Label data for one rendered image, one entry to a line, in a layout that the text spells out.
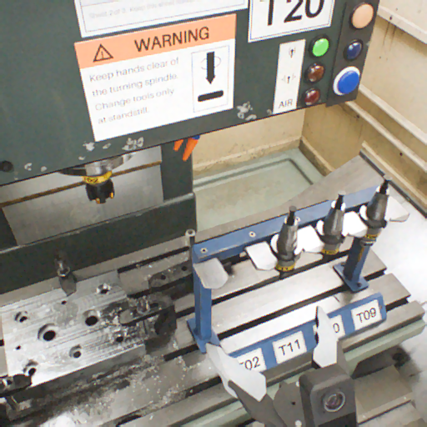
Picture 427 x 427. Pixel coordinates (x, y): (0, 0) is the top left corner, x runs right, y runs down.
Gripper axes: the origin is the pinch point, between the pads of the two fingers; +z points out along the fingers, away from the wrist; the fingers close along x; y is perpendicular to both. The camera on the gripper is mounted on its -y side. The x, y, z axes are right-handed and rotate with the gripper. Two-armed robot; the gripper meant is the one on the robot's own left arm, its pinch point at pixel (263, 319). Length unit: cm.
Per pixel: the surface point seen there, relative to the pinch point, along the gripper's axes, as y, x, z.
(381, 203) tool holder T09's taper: 18, 40, 26
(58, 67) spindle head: -29.5, -16.1, 13.9
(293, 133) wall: 75, 77, 123
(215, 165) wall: 80, 39, 120
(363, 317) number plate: 51, 40, 19
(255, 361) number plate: 51, 11, 18
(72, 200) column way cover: 43, -21, 78
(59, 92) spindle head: -27.1, -16.5, 13.9
